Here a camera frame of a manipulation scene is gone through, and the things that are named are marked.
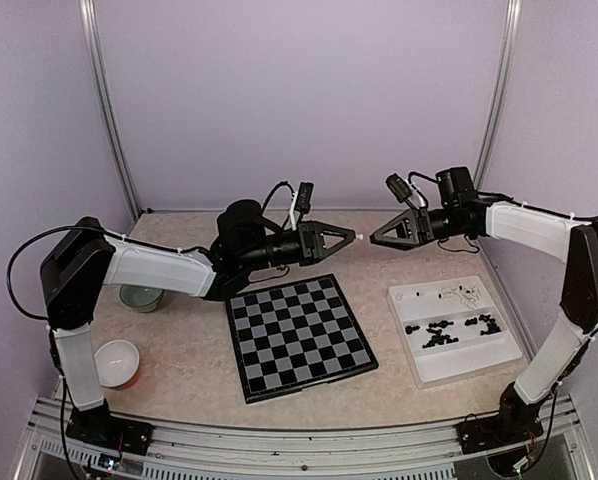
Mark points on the white orange bowl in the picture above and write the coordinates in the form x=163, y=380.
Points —
x=118, y=363

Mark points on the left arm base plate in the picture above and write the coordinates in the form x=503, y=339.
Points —
x=110, y=432

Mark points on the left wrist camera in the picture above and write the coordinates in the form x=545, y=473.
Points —
x=300, y=203

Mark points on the black chess pieces cluster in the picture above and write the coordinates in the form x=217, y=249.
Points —
x=438, y=337
x=487, y=322

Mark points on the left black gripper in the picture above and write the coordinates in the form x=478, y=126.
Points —
x=312, y=241

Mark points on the green glass bowl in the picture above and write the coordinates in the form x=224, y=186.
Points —
x=141, y=299

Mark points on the left aluminium frame post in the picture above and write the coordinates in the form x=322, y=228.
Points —
x=89, y=23

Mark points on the right aluminium frame post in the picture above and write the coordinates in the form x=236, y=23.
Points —
x=501, y=81

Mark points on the aluminium front rail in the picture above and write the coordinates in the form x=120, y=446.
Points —
x=180, y=450

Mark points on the white plastic tray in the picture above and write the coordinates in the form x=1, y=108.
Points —
x=451, y=330

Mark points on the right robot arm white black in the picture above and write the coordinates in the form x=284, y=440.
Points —
x=573, y=240

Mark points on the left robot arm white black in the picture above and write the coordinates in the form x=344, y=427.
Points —
x=89, y=258

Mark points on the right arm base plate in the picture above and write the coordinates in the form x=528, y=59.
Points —
x=481, y=434

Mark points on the black chess piece far left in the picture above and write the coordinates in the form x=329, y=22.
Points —
x=409, y=329

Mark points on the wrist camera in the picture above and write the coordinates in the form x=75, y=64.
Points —
x=406, y=192
x=300, y=203

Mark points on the black chess pieces right cluster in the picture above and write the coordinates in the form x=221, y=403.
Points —
x=487, y=322

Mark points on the aluminium frame post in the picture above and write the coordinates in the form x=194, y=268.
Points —
x=89, y=23
x=501, y=81

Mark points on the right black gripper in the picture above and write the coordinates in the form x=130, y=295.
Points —
x=419, y=229

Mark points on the black grey chess board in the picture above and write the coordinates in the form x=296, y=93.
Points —
x=294, y=336

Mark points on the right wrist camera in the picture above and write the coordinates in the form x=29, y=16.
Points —
x=406, y=192

